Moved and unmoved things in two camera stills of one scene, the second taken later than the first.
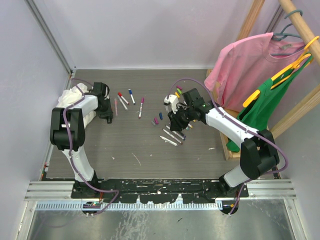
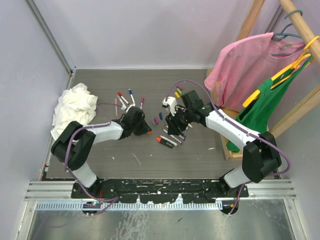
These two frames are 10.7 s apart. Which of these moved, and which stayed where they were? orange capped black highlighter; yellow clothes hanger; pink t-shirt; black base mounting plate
Moved: orange capped black highlighter
Stayed: pink t-shirt; yellow clothes hanger; black base mounting plate
